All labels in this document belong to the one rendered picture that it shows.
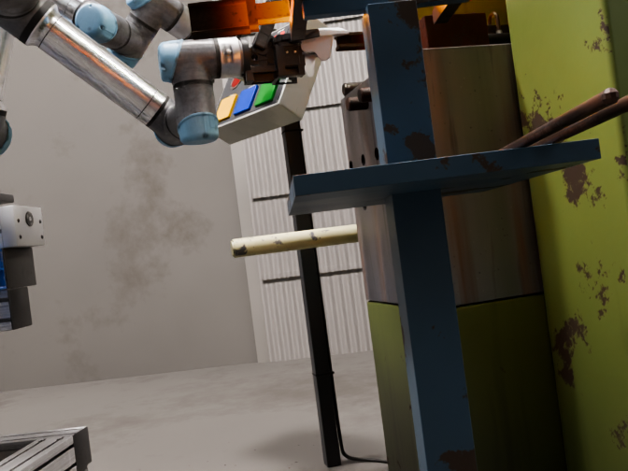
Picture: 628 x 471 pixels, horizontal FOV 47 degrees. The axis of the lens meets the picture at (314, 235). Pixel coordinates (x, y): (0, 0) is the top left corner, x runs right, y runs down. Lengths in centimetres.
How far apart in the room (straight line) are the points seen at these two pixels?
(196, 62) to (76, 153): 302
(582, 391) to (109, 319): 333
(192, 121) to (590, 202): 70
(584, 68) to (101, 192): 343
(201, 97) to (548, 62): 61
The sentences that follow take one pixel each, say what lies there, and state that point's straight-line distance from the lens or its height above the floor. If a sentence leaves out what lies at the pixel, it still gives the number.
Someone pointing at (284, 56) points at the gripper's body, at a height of 97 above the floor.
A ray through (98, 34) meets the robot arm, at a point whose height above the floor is 110.
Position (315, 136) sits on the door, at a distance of 400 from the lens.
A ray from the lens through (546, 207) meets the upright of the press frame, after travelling 130.
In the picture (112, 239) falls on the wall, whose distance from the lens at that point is 427.
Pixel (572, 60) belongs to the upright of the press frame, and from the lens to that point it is 121.
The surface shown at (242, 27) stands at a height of 91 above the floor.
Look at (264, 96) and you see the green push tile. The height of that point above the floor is 99.
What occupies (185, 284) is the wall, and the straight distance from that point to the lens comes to 415.
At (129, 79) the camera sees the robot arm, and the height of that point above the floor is 97.
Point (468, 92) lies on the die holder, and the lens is 132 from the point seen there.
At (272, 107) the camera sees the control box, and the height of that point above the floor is 96.
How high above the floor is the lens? 60
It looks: 1 degrees up
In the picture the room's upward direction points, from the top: 7 degrees counter-clockwise
